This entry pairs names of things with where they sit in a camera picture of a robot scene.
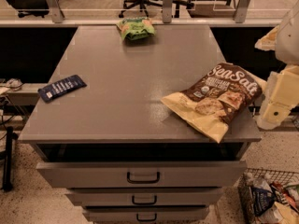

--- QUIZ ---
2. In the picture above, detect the top grey drawer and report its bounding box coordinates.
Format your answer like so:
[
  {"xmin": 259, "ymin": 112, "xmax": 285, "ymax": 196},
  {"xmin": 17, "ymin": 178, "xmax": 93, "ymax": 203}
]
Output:
[{"xmin": 36, "ymin": 161, "xmax": 247, "ymax": 189}]

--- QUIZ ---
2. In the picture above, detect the yellow snack bag in basket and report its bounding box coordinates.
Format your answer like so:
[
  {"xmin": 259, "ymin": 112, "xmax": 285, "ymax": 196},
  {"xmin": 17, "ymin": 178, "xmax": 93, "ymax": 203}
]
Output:
[{"xmin": 275, "ymin": 203, "xmax": 299, "ymax": 224}]

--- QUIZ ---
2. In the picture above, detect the black stand left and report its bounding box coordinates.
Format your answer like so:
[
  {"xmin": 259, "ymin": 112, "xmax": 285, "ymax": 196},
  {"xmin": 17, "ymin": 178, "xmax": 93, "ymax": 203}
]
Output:
[{"xmin": 2, "ymin": 126, "xmax": 18, "ymax": 192}]

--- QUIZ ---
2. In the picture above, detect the bottom grey drawer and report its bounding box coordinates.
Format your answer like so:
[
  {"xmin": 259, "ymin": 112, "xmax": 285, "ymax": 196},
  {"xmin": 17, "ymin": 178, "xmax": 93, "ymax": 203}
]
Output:
[{"xmin": 82, "ymin": 206, "xmax": 209, "ymax": 222}]

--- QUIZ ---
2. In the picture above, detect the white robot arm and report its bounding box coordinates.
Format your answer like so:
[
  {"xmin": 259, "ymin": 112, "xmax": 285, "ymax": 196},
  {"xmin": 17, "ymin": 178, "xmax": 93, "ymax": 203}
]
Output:
[{"xmin": 255, "ymin": 1, "xmax": 299, "ymax": 130}]

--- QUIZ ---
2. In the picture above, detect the grey drawer cabinet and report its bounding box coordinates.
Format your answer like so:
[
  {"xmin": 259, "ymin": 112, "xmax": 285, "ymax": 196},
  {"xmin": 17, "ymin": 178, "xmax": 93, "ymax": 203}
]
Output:
[{"xmin": 18, "ymin": 24, "xmax": 263, "ymax": 224}]

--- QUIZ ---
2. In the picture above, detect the brown sea salt chip bag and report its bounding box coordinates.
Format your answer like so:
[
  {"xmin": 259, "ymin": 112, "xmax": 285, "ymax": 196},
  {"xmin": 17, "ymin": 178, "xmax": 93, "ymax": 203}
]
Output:
[{"xmin": 162, "ymin": 63, "xmax": 266, "ymax": 143}]

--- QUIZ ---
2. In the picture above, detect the dark blue snack bag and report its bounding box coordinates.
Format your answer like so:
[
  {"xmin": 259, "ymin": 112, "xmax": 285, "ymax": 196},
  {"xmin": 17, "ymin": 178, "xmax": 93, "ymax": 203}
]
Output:
[{"xmin": 251, "ymin": 188, "xmax": 275, "ymax": 217}]

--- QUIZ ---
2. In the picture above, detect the wire basket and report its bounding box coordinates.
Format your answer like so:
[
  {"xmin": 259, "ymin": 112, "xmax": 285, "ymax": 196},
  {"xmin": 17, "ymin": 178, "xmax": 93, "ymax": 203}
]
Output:
[{"xmin": 237, "ymin": 168, "xmax": 299, "ymax": 224}]

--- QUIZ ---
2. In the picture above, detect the red snack bag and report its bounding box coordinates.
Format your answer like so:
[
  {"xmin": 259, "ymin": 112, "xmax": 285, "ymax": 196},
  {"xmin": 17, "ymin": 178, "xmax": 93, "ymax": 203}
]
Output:
[{"xmin": 270, "ymin": 182, "xmax": 299, "ymax": 212}]

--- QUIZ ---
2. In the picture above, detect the middle grey drawer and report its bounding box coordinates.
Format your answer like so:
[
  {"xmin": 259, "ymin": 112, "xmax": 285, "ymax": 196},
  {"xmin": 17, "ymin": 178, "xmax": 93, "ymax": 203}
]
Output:
[{"xmin": 66, "ymin": 188, "xmax": 223, "ymax": 206}]

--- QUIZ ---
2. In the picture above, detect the black office chair centre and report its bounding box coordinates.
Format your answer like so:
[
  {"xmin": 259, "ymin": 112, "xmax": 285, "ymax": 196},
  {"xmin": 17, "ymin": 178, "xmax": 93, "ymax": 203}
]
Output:
[{"xmin": 119, "ymin": 0, "xmax": 194, "ymax": 18}]

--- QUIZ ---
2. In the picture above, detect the grey drawer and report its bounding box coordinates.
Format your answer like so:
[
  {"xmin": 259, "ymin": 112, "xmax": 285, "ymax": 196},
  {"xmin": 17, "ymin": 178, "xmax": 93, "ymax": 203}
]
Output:
[
  {"xmin": 82, "ymin": 206, "xmax": 209, "ymax": 222},
  {"xmin": 66, "ymin": 188, "xmax": 223, "ymax": 206},
  {"xmin": 36, "ymin": 161, "xmax": 247, "ymax": 189}
]

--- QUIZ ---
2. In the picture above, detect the blue rxbar blueberry bar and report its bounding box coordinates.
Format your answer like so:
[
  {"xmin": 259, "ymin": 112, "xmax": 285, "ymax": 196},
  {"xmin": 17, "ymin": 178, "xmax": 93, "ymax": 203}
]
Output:
[{"xmin": 37, "ymin": 75, "xmax": 86, "ymax": 103}]

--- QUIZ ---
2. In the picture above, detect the green chip bag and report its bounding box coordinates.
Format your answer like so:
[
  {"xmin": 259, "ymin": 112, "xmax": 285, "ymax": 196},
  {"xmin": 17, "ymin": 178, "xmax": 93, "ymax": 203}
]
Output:
[{"xmin": 117, "ymin": 17, "xmax": 155, "ymax": 40}]

